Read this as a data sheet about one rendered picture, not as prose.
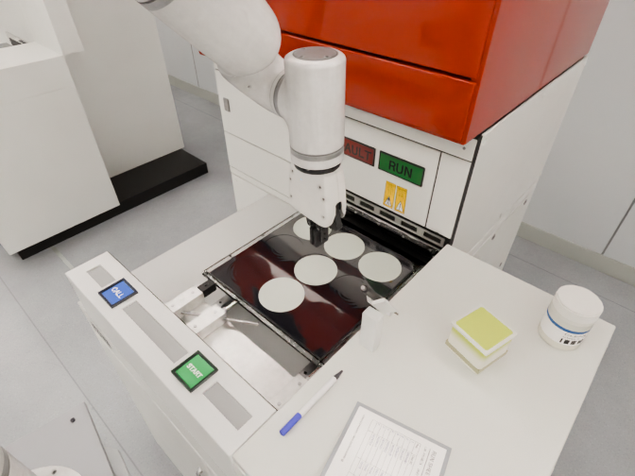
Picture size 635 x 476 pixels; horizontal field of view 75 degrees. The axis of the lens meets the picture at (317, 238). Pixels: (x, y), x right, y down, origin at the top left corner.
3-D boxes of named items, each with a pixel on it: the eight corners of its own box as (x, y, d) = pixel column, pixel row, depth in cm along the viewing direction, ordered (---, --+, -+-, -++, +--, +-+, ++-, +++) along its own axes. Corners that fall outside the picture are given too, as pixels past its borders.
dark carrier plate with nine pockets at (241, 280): (311, 209, 116) (311, 207, 115) (417, 266, 98) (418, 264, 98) (210, 273, 96) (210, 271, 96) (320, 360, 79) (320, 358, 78)
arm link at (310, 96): (275, 140, 65) (314, 161, 59) (266, 51, 56) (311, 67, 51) (316, 123, 69) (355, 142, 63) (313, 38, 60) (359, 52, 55)
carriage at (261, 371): (197, 300, 96) (194, 291, 94) (312, 400, 77) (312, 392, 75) (166, 320, 91) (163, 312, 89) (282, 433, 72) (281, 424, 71)
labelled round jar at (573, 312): (545, 313, 78) (564, 278, 72) (585, 333, 75) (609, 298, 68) (531, 335, 74) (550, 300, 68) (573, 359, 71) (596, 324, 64)
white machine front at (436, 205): (235, 169, 146) (218, 49, 120) (441, 281, 104) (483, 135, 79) (229, 172, 145) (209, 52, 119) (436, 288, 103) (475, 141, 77)
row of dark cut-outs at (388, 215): (306, 178, 118) (305, 170, 116) (443, 246, 96) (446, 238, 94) (304, 178, 118) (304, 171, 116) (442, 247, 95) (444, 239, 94)
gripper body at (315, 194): (278, 151, 66) (283, 208, 73) (321, 176, 60) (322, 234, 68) (313, 136, 70) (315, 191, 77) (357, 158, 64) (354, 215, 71)
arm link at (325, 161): (277, 141, 64) (278, 158, 66) (314, 161, 59) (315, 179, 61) (317, 124, 68) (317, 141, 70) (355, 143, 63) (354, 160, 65)
